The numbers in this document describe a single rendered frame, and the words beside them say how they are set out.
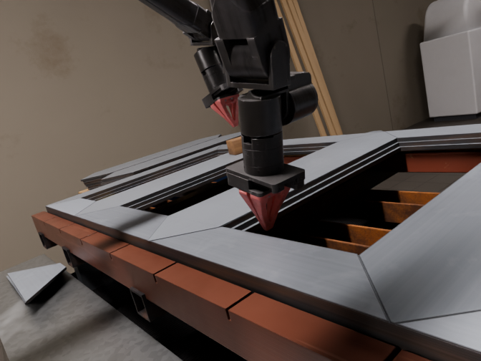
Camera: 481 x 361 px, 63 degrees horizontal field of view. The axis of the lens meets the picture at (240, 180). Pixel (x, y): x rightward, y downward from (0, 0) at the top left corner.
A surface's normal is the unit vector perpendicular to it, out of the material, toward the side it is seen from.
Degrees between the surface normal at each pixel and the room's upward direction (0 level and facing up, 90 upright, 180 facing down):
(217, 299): 0
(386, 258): 0
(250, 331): 90
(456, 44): 90
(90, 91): 90
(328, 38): 90
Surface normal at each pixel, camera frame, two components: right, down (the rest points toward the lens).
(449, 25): -0.85, 0.15
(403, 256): -0.24, -0.95
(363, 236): -0.75, 0.33
